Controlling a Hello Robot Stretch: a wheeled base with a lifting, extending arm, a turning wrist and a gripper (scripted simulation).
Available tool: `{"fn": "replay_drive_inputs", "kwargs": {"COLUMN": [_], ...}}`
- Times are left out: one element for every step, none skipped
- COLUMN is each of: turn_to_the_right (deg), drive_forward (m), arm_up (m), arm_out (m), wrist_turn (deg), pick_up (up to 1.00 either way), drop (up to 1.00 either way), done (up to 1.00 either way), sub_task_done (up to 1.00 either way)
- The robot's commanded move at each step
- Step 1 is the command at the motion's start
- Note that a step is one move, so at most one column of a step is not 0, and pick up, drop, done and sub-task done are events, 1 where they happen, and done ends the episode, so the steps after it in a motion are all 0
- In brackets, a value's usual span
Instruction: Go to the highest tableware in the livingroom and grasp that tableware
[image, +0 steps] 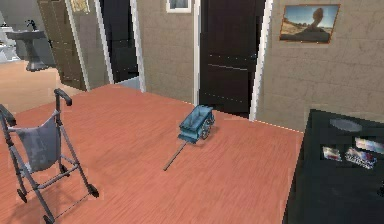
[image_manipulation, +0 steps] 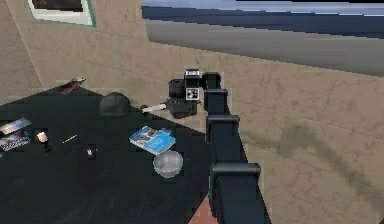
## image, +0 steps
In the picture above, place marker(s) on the black faucet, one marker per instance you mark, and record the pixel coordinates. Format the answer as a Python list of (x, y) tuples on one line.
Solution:
[(32, 24)]

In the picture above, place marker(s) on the grey pedestal sink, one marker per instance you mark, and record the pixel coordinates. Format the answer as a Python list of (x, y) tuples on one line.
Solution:
[(29, 45)]

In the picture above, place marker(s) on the black table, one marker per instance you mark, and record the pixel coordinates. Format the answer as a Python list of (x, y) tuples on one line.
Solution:
[(333, 186)]

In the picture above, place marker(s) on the grey plate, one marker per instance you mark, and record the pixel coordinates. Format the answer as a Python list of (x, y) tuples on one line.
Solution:
[(345, 125)]

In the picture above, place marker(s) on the blue toy wagon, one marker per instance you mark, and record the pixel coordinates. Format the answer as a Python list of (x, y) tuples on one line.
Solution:
[(196, 123)]

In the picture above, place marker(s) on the yellow framed picture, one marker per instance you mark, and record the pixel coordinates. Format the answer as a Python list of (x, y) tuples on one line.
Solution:
[(80, 5)]

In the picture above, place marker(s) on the white framed picture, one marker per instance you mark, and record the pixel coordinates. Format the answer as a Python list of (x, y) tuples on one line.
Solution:
[(179, 5)]

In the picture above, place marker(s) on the brown room door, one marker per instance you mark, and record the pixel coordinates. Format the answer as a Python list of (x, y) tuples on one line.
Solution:
[(61, 43)]

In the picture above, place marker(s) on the black room door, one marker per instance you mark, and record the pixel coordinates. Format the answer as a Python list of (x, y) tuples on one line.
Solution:
[(119, 40), (230, 56)]

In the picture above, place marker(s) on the framed desert rock picture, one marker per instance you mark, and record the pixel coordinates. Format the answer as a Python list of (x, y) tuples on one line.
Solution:
[(308, 23)]

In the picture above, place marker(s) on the grey rollator walker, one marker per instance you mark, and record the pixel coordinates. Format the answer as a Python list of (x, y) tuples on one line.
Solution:
[(41, 145)]

